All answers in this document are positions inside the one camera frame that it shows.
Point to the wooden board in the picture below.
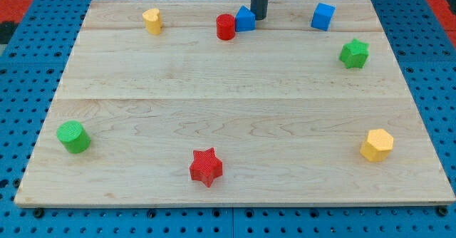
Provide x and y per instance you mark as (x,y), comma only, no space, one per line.
(285,116)

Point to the yellow heart block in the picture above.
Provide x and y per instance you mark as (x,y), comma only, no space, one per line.
(153,21)

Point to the blue cube block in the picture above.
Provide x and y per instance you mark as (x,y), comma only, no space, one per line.
(322,16)

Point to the red star block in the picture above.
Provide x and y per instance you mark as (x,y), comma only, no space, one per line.
(206,166)

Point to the green cylinder block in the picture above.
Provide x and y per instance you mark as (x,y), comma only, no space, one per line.
(73,136)

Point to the blue triangle block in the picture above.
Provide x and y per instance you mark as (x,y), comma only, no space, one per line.
(245,20)

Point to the yellow hexagon block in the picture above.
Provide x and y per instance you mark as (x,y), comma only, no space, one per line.
(377,145)

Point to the red cylinder block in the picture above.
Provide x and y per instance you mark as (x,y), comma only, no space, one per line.
(225,24)

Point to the green star block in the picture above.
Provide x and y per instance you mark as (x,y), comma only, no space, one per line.
(354,54)

